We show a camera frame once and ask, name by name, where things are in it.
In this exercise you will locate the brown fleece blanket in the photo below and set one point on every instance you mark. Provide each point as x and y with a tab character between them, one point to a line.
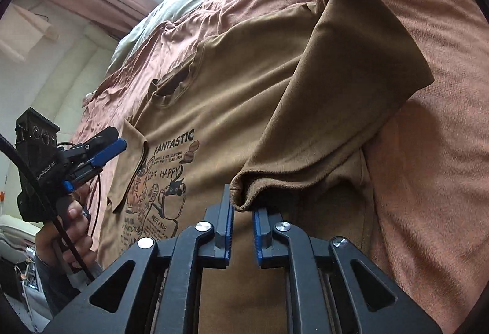
420	166

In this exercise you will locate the person's left hand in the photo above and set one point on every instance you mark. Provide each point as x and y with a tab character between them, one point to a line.
74	238

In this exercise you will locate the person's left forearm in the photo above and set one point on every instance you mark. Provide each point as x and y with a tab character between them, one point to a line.
57	288

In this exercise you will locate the pale grey duvet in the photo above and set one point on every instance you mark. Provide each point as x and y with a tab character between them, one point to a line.
160	17

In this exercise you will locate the beige hanging cloth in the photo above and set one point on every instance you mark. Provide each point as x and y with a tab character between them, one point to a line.
23	28

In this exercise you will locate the cream chair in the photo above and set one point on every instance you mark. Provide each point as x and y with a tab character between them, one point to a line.
17	232

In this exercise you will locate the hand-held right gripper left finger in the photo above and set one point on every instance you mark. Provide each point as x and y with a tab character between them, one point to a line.
229	219

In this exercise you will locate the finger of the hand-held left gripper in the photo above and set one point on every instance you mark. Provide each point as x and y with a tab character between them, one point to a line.
82	175
110	150

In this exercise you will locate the brown printed t-shirt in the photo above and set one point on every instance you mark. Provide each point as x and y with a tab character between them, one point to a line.
237	97

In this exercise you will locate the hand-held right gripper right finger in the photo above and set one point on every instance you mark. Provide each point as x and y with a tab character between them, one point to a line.
258	238

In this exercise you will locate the black bag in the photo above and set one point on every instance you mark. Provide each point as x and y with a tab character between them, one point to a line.
11	280

